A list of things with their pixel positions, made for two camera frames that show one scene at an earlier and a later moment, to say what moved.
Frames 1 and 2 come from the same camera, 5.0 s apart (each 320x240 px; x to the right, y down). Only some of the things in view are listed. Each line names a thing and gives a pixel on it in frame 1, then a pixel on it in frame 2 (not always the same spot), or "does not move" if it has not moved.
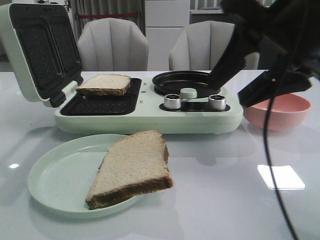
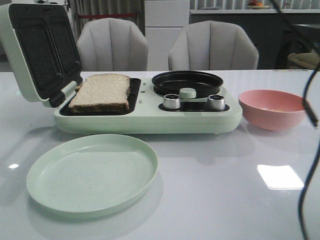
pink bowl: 287,112 does not move
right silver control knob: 217,102 does not move
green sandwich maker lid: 43,41 does not move
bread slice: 137,164 to 103,92
